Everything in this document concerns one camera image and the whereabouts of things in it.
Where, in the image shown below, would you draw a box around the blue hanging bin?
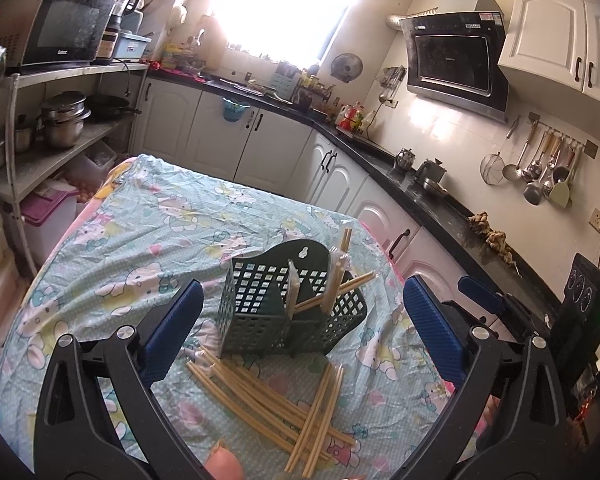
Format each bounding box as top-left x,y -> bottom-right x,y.
222,98 -> 250,122

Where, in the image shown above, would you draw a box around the green plastic utensil basket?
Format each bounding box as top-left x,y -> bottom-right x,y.
218,238 -> 367,356

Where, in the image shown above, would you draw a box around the small steel teapot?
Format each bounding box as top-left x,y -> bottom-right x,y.
393,148 -> 415,174

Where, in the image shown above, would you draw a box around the person left hand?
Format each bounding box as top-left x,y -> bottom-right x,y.
204,441 -> 245,480

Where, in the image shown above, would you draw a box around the black microwave oven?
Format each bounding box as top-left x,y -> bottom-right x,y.
0,0 -> 114,70

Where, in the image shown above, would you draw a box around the black blender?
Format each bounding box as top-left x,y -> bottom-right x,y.
94,0 -> 140,65

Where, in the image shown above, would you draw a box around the white upper cabinet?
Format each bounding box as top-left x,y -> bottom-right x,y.
500,0 -> 600,102

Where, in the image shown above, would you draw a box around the bamboo chopstick on table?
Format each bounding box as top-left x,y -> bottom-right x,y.
199,346 -> 357,447
284,363 -> 334,472
185,358 -> 332,462
302,365 -> 344,479

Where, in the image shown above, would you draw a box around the steel pot on shelf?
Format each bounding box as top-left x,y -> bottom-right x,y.
40,91 -> 91,150

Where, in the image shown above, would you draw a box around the steel kettle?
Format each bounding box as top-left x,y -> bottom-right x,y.
415,158 -> 446,185

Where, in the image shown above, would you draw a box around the pink lidded storage box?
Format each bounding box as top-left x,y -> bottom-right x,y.
20,179 -> 78,266

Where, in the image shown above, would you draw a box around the cartoon print tablecloth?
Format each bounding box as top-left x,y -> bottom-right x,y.
0,155 -> 452,479

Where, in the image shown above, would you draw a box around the kitchen window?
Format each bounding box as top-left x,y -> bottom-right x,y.
210,0 -> 356,68

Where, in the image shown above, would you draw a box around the blue plastic box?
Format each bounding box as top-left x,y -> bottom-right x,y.
112,30 -> 151,61

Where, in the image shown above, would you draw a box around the metal storage shelf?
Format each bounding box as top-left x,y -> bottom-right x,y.
0,60 -> 148,276

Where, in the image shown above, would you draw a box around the black kitchen countertop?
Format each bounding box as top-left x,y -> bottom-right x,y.
149,66 -> 564,334

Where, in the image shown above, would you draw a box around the hanging ladles and spatulas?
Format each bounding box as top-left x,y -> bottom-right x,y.
500,112 -> 585,209

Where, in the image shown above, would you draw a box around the wire skimmer strainer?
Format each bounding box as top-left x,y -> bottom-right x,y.
480,153 -> 505,186

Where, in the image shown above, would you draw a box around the wall ventilation fan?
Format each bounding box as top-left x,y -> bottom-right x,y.
329,52 -> 364,84

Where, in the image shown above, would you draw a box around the bamboo chopstick in basket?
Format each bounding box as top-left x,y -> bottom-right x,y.
291,270 -> 377,316
321,226 -> 352,315

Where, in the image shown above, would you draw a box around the black range hood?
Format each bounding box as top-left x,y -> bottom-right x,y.
389,0 -> 509,124

